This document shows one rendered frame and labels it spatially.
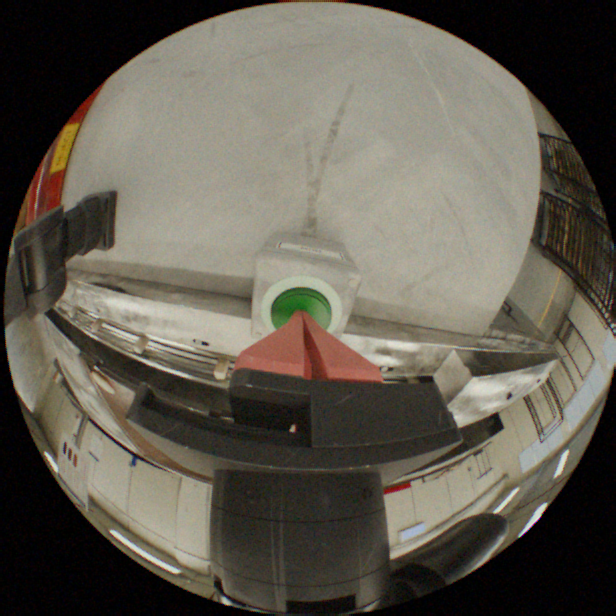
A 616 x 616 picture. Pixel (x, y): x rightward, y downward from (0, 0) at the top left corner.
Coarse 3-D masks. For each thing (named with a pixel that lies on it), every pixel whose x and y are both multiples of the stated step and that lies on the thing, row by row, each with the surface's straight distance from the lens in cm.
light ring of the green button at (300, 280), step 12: (288, 276) 13; (300, 276) 13; (312, 276) 13; (276, 288) 13; (288, 288) 13; (312, 288) 13; (324, 288) 13; (264, 300) 14; (336, 300) 13; (264, 312) 14; (336, 312) 14; (336, 324) 15
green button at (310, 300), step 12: (300, 288) 13; (276, 300) 13; (288, 300) 13; (300, 300) 13; (312, 300) 13; (324, 300) 13; (276, 312) 13; (288, 312) 13; (312, 312) 13; (324, 312) 13; (276, 324) 14; (324, 324) 14
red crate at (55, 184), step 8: (88, 104) 66; (80, 112) 65; (72, 120) 64; (80, 120) 64; (72, 144) 62; (56, 176) 61; (64, 176) 62; (48, 184) 60; (56, 184) 61; (56, 192) 61; (56, 200) 61; (48, 208) 60
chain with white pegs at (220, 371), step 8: (56, 304) 68; (72, 312) 54; (96, 320) 43; (96, 328) 43; (136, 336) 36; (136, 344) 33; (144, 344) 33; (192, 352) 30; (224, 360) 27; (216, 368) 26; (224, 368) 26; (216, 376) 27; (224, 376) 26
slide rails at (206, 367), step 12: (84, 312) 49; (108, 336) 43; (120, 336) 39; (144, 336) 32; (132, 348) 38; (144, 348) 35; (156, 348) 33; (180, 348) 29; (192, 348) 28; (168, 360) 33; (180, 360) 31; (192, 360) 30; (228, 360) 26; (204, 372) 31; (228, 372) 28
